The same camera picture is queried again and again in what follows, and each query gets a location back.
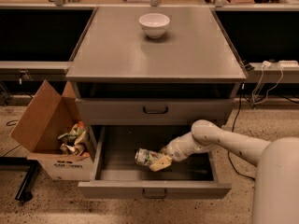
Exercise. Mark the brown cardboard box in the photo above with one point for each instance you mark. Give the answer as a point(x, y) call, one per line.
point(49, 115)

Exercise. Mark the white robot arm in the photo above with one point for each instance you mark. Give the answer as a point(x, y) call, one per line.
point(276, 194)

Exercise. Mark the white ceramic bowl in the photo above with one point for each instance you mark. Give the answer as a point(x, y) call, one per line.
point(154, 25)

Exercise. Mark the open grey bottom drawer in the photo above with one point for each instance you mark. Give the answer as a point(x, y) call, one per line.
point(116, 175)

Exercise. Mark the closed grey upper drawer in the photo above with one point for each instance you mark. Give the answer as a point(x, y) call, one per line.
point(96, 111)

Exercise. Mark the crumpled wrappers in box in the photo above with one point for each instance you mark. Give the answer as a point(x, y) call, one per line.
point(75, 141)

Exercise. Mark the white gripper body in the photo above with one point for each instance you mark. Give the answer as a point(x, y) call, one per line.
point(177, 150)

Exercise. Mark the black metal stand leg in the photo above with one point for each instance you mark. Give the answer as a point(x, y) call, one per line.
point(28, 170)

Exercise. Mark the grey metal drawer cabinet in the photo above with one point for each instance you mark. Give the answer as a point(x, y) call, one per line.
point(192, 60)

